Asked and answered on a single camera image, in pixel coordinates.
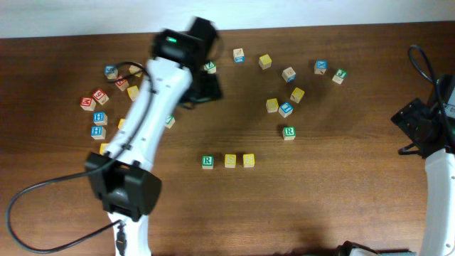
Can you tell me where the red A block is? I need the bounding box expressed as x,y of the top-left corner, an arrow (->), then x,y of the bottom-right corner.
114,75 -> 129,91

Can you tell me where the green J block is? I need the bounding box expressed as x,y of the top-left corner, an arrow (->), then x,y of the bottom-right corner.
332,68 -> 348,85

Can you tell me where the blue S block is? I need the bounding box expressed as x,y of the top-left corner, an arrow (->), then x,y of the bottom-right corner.
104,65 -> 118,80

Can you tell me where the blue X block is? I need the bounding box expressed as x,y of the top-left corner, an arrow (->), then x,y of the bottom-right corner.
314,60 -> 328,75

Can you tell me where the red M block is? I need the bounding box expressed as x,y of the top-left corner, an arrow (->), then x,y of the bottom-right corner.
80,97 -> 96,111

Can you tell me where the yellow block camera picture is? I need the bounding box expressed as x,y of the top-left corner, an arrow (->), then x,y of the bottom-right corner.
225,154 -> 237,168

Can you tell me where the green r block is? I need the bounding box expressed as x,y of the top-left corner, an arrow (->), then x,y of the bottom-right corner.
202,155 -> 214,169
282,127 -> 296,140

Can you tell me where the blue h block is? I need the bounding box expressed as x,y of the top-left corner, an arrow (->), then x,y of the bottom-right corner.
90,126 -> 106,139
93,112 -> 108,126

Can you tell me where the blue D block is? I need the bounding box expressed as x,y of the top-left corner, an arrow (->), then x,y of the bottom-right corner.
282,67 -> 296,82

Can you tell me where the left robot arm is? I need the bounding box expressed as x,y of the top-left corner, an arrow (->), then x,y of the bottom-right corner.
85,17 -> 222,255

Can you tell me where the green Z block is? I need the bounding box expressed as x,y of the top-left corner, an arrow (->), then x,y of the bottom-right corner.
203,60 -> 217,74

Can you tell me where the plain wooden yellow block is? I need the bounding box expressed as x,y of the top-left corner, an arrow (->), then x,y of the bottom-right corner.
129,65 -> 142,77

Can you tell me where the blue I leaf block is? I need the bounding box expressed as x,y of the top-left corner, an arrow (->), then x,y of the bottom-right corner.
278,102 -> 294,118

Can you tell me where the blue H block upper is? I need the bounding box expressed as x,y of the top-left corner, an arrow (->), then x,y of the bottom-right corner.
93,112 -> 108,126

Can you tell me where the yellow block tilted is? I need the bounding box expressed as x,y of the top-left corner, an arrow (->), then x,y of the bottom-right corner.
290,87 -> 305,103

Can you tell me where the green V block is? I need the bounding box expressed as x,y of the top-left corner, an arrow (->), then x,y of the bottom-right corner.
165,115 -> 175,129

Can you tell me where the red 9 block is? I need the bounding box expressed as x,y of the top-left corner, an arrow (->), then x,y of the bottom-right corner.
92,89 -> 109,105

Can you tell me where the yellow block under arm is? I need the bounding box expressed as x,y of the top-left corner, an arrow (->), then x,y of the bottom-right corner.
117,118 -> 125,129

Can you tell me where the blue block far centre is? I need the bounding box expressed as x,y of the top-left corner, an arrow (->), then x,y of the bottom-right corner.
233,48 -> 245,63

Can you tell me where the blue H block lower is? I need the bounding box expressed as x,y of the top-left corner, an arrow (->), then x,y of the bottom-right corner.
90,126 -> 106,139

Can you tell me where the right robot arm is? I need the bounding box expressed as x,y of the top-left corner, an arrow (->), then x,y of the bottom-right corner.
391,75 -> 454,256

